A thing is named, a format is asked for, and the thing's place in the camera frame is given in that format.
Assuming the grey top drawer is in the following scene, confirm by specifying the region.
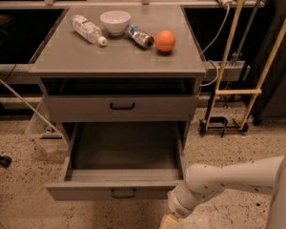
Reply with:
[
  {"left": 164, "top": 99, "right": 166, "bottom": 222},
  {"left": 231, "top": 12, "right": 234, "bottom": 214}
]
[{"left": 43, "top": 95, "right": 198, "bottom": 122}]

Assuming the grey drawer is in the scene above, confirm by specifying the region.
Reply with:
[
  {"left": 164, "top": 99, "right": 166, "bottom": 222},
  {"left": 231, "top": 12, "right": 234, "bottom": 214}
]
[
  {"left": 43, "top": 95, "right": 198, "bottom": 122},
  {"left": 47, "top": 121, "right": 185, "bottom": 200}
]

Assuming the black caster wheel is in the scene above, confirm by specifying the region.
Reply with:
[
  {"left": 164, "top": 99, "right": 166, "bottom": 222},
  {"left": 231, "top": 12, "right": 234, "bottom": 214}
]
[{"left": 0, "top": 156, "right": 11, "bottom": 168}]

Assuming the white power cable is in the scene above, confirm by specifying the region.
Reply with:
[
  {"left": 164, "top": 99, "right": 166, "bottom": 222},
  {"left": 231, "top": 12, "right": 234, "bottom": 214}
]
[{"left": 198, "top": 4, "right": 231, "bottom": 88}]

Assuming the grey drawer cabinet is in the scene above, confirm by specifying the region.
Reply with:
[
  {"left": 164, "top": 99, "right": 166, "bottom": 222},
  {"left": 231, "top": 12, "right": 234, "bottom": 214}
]
[{"left": 31, "top": 5, "right": 206, "bottom": 138}]

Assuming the grey metal pole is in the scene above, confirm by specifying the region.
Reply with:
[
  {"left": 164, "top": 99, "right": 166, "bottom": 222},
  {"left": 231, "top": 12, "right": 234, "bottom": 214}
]
[{"left": 230, "top": 0, "right": 262, "bottom": 66}]

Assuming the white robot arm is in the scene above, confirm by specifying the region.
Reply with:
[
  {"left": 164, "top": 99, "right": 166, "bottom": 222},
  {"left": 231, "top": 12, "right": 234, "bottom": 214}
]
[{"left": 159, "top": 155, "right": 286, "bottom": 229}]

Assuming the white bowl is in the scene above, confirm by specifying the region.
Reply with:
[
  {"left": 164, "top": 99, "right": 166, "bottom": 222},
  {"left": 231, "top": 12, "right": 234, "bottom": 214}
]
[{"left": 100, "top": 10, "right": 132, "bottom": 35}]

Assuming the silver blue can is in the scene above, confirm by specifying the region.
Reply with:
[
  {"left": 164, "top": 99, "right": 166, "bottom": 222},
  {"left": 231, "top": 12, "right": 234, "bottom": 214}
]
[{"left": 127, "top": 24, "right": 154, "bottom": 49}]

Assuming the yellow wooden frame stand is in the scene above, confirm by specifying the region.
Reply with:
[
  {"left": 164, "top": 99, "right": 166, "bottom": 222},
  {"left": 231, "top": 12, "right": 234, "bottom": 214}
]
[{"left": 199, "top": 0, "right": 286, "bottom": 134}]

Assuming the clear plastic water bottle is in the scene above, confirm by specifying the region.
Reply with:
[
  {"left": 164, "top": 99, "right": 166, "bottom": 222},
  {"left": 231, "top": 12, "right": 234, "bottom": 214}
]
[{"left": 71, "top": 14, "right": 107, "bottom": 47}]

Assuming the orange ball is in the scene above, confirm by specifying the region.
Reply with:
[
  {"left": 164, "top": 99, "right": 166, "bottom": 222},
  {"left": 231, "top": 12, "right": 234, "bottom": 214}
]
[{"left": 155, "top": 31, "right": 175, "bottom": 52}]

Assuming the grey metal rod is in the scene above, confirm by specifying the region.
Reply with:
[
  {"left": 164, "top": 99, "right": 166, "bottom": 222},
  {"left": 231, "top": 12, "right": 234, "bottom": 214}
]
[{"left": 0, "top": 78, "right": 60, "bottom": 134}]

